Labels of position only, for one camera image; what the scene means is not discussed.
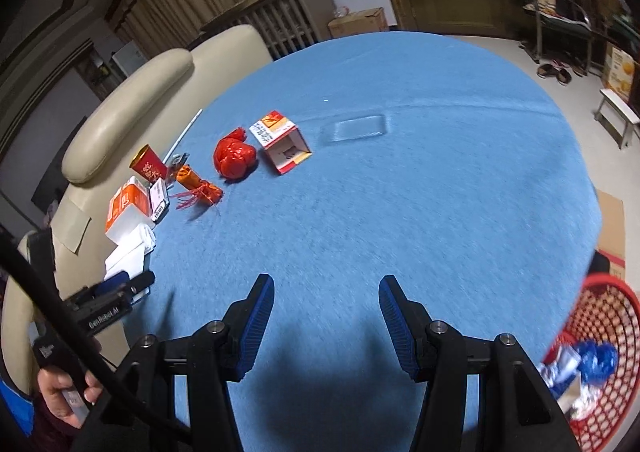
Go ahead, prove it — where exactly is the blue plastic bag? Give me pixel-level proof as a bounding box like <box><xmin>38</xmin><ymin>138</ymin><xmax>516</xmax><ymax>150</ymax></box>
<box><xmin>574</xmin><ymin>340</ymin><xmax>618</xmax><ymax>386</ymax></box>

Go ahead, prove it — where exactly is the orange white carton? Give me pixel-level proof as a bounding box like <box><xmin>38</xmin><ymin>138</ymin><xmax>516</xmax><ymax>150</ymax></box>
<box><xmin>250</xmin><ymin>110</ymin><xmax>312</xmax><ymax>175</ymax></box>

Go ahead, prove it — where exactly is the person's left hand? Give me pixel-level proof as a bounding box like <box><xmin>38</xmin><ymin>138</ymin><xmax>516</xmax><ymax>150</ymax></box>
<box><xmin>34</xmin><ymin>337</ymin><xmax>103</xmax><ymax>429</ymax></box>

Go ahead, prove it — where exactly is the white tissue packet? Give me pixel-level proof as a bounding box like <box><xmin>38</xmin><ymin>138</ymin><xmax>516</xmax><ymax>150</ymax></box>
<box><xmin>104</xmin><ymin>224</ymin><xmax>156</xmax><ymax>280</ymax></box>

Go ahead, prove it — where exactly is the orange white medicine box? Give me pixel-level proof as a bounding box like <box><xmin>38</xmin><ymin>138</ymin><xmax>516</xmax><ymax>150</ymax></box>
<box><xmin>104</xmin><ymin>177</ymin><xmax>154</xmax><ymax>245</ymax></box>

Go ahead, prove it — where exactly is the small white cigarette box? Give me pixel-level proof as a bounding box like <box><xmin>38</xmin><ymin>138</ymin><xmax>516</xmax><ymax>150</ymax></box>
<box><xmin>149</xmin><ymin>178</ymin><xmax>169</xmax><ymax>224</ymax></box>

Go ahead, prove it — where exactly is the orange tasseled wrapper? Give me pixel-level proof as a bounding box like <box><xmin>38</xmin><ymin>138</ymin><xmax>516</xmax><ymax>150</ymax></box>
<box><xmin>171</xmin><ymin>164</ymin><xmax>224</xmax><ymax>209</ymax></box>

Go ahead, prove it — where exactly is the red paper cup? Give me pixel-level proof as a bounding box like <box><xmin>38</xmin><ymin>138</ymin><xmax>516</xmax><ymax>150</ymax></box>
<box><xmin>129</xmin><ymin>145</ymin><xmax>168</xmax><ymax>185</ymax></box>

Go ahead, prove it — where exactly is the red crumpled plastic bag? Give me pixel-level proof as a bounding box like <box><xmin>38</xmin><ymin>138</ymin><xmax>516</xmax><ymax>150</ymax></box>
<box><xmin>213</xmin><ymin>127</ymin><xmax>257</xmax><ymax>180</ymax></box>

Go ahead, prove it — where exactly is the red plastic waste basket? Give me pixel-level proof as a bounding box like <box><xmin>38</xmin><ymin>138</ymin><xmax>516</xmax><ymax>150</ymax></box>
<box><xmin>538</xmin><ymin>272</ymin><xmax>639</xmax><ymax>451</ymax></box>

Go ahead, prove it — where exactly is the cream leather headboard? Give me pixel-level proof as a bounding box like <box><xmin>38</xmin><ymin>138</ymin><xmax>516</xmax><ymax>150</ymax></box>
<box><xmin>0</xmin><ymin>23</ymin><xmax>274</xmax><ymax>398</ymax></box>

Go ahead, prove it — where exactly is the flattened cardboard on floor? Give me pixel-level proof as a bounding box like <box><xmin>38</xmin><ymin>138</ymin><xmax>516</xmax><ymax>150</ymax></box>
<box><xmin>597</xmin><ymin>190</ymin><xmax>626</xmax><ymax>281</ymax></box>

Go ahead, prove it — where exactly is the blue bed sheet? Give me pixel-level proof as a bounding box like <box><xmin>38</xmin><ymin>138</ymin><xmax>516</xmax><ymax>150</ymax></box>
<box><xmin>125</xmin><ymin>32</ymin><xmax>601</xmax><ymax>451</ymax></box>

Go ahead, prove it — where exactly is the small white stool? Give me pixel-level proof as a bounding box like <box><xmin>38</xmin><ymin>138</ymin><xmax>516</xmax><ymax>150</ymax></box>
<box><xmin>593</xmin><ymin>88</ymin><xmax>639</xmax><ymax>150</ymax></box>

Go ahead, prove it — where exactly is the wooden radiator cover cabinet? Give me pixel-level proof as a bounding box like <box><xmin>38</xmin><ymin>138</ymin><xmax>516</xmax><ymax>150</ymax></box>
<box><xmin>196</xmin><ymin>0</ymin><xmax>336</xmax><ymax>60</ymax></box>

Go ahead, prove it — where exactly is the pair of slippers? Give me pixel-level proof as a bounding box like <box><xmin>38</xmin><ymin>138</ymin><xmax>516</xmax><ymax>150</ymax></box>
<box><xmin>536</xmin><ymin>61</ymin><xmax>572</xmax><ymax>86</ymax></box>

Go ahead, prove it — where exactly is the orange fruit carton box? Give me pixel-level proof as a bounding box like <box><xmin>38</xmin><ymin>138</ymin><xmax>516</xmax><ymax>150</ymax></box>
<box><xmin>601</xmin><ymin>42</ymin><xmax>637</xmax><ymax>102</ymax></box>

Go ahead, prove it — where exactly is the black cable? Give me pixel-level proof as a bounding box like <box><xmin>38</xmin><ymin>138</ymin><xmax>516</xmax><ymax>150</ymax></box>
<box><xmin>0</xmin><ymin>225</ymin><xmax>122</xmax><ymax>388</ymax></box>

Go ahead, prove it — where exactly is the brown cardboard box by wall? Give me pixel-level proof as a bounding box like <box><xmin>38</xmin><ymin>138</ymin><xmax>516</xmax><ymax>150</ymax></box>
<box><xmin>328</xmin><ymin>7</ymin><xmax>390</xmax><ymax>38</ymax></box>

